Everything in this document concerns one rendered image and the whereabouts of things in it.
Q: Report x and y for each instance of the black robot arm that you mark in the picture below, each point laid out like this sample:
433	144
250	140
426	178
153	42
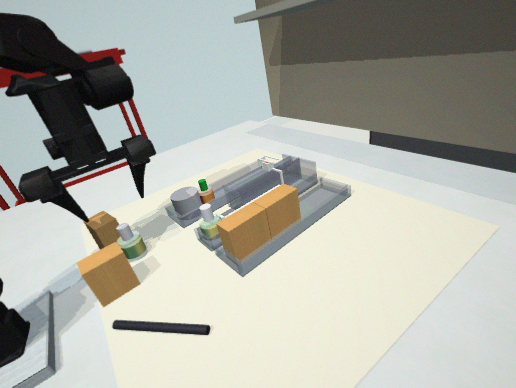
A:
28	45

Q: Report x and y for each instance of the light grey cylinder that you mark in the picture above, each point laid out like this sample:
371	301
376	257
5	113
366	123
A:
185	199

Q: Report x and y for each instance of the dark grey rod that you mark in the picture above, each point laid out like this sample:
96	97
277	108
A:
185	328

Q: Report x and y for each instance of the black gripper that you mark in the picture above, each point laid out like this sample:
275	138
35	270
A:
81	145

